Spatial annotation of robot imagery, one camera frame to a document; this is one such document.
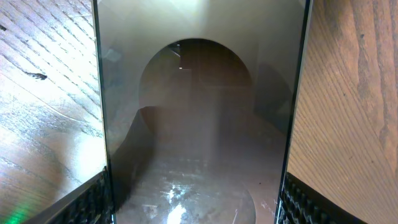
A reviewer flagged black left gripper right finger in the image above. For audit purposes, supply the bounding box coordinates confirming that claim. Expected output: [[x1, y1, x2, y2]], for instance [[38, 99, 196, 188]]
[[275, 172, 365, 224]]

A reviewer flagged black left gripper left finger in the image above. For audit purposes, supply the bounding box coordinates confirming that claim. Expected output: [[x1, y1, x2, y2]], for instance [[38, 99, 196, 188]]
[[24, 168, 114, 224]]

